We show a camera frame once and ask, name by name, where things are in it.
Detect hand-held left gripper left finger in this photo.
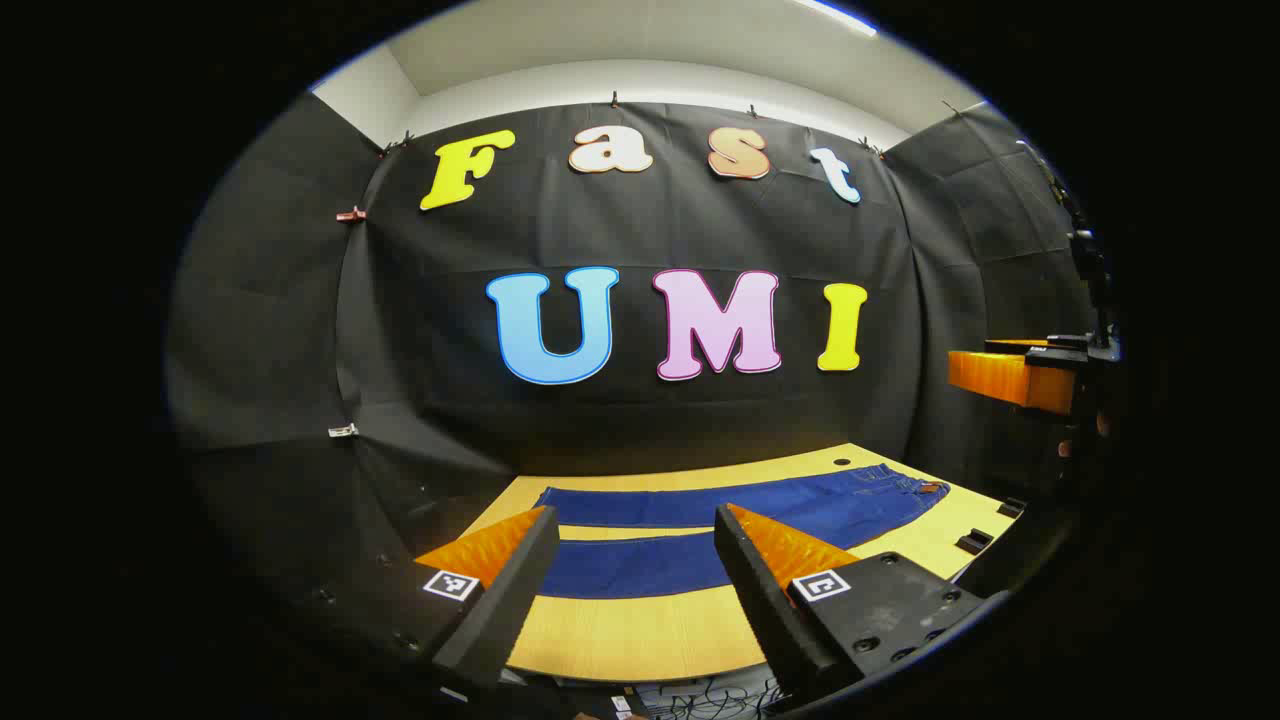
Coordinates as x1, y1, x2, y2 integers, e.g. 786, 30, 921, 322
290, 505, 561, 701

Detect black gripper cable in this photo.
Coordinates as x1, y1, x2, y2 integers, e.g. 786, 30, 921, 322
1018, 140, 1113, 343

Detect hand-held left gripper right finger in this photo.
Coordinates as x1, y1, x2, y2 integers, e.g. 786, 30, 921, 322
712, 502, 1001, 706

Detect black backdrop cloth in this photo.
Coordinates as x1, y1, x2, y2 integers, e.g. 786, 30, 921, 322
165, 90, 1111, 601

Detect blue jeans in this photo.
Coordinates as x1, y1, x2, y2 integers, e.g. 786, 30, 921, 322
532, 463, 951, 601

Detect black cable bundle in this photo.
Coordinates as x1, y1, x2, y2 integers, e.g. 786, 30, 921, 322
640, 675, 793, 719

